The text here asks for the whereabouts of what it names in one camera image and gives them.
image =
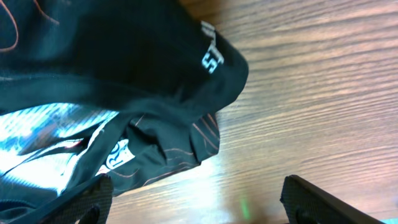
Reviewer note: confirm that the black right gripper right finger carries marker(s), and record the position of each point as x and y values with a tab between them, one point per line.
306	203

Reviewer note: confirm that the black printed cycling jersey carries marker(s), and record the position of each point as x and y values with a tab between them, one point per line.
129	89

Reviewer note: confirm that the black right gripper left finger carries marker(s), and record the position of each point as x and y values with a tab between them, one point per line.
87	203

